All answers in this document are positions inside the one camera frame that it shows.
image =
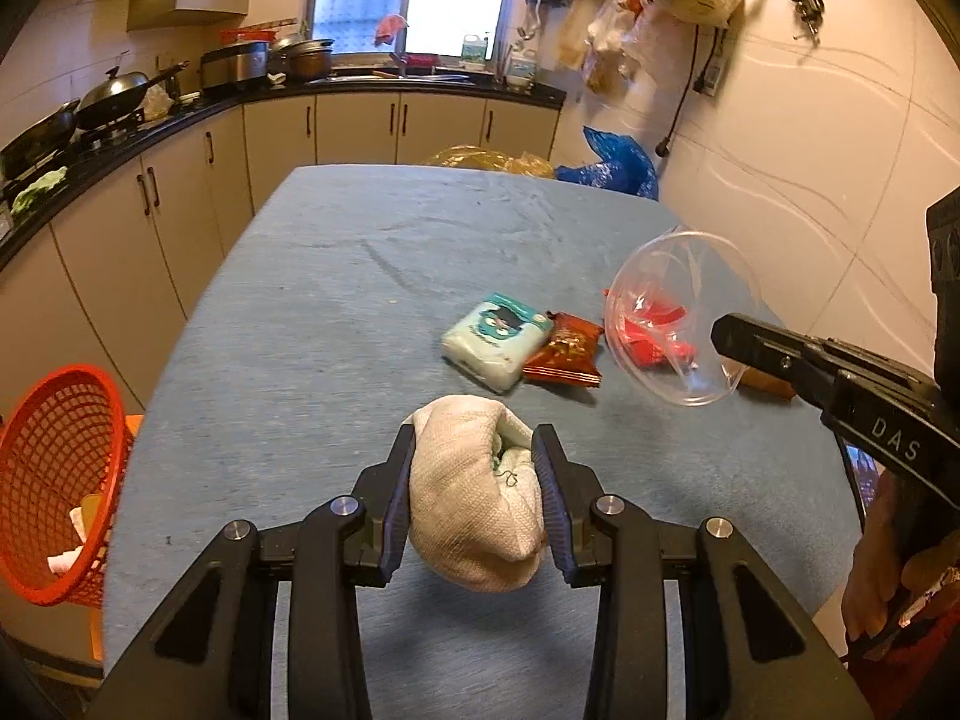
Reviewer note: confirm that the person's right hand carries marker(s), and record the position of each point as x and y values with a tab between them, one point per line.
874	570

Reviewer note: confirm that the kitchen window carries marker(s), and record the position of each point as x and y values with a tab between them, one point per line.
450	7

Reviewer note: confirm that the mustard yellow cup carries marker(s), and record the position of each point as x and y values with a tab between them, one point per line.
91	517

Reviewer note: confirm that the black smartphone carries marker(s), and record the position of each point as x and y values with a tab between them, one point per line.
862	480

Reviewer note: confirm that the clear plastic container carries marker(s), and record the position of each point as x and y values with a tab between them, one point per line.
675	270

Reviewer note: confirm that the orange carton box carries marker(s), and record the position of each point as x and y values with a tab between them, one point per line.
769	384

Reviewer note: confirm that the stacked metal pots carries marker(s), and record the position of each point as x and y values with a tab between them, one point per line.
304	60

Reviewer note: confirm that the pink cloth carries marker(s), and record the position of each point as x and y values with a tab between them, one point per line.
390	28

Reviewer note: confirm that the red box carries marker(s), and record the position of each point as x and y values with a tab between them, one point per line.
420	64

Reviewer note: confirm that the red snack packet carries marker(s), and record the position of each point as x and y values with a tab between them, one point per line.
566	352

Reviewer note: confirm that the teal white tissue pack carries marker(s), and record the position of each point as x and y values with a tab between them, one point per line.
487	345

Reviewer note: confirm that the hanging brown food bag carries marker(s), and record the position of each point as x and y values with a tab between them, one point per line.
611	67

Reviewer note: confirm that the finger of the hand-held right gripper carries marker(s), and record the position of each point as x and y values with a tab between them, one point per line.
765	349

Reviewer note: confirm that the white cloth roll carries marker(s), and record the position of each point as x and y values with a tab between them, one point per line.
465	510

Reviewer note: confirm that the steel rice cooker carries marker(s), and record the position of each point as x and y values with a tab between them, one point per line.
232	67

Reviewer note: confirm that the white plastic bag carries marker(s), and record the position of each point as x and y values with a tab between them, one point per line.
71	559

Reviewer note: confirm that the cream kitchen base cabinets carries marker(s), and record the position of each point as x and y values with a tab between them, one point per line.
352	127

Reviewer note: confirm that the green vegetables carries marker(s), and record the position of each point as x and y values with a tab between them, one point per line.
37	191

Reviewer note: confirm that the black kitchen countertop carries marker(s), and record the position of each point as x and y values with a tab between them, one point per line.
517	92

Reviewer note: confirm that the blue plastic bag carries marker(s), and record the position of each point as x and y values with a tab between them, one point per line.
622	165

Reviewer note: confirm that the wok with lid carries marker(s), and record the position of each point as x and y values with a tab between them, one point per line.
112	94

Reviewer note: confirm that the clear plastic bag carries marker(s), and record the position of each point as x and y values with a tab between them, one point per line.
157	101

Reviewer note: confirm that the red torn packet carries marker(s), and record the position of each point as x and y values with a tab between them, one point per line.
649	337

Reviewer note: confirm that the red plastic basin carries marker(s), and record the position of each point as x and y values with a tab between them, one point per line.
247	35

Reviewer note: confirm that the orange plastic basket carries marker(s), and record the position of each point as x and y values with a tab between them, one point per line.
45	420

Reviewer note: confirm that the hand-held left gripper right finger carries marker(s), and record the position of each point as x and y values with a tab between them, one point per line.
556	525

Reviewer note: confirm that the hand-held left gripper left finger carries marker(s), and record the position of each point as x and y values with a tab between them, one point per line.
397	525

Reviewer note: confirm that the blue tablecloth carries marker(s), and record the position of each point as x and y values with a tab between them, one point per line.
337	300

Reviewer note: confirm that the black wok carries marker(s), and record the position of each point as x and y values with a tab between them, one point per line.
37	139

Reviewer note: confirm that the yellow plastic bag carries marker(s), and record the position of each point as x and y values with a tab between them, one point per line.
465	157

